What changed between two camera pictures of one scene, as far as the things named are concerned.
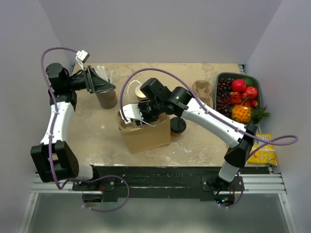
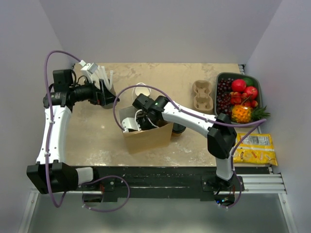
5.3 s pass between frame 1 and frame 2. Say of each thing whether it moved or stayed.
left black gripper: moved
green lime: stayed
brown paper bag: stayed
